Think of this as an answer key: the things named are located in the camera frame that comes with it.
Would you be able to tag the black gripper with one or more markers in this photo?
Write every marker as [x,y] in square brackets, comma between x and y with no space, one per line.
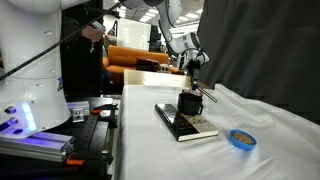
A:
[194,69]

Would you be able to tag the blue marker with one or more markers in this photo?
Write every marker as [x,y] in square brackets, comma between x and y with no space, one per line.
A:
[206,94]

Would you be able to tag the black mug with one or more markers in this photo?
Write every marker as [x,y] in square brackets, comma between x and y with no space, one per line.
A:
[188,104]

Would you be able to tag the operator hand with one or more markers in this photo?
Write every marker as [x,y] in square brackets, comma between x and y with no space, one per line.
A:
[91,34]

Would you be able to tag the black hardcover book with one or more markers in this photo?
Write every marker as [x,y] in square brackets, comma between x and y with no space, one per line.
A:
[190,126]

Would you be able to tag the brown wooden table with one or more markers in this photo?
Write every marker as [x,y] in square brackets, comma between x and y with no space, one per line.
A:
[146,79]

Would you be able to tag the dark brown sofa cushion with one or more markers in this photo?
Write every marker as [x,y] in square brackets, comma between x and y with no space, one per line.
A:
[146,64]

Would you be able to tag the black curtain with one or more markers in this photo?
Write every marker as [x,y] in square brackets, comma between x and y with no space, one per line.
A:
[260,50]

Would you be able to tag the blue bowl with grains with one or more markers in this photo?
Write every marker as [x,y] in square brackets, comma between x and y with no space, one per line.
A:
[242,139]

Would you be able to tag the orange sofa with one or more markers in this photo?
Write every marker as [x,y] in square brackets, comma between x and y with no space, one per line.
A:
[123,58]

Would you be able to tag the white tablecloth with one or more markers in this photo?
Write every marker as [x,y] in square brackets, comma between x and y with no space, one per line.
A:
[160,153]

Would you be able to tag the black clamp with orange grip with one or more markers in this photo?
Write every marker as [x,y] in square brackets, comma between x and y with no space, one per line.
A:
[108,108]
[75,162]

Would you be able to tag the white handheld controller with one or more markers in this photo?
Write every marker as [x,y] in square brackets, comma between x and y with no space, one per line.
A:
[98,26]

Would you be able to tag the black perforated mounting board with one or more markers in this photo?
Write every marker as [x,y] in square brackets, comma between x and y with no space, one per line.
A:
[86,136]

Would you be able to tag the white wall panel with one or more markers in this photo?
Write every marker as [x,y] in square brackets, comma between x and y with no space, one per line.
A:
[133,33]

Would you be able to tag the small aluminium bracket block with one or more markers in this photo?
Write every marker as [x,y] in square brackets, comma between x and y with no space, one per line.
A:
[78,111]

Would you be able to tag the aluminium extrusion rail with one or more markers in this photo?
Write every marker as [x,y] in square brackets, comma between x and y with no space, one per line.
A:
[36,146]

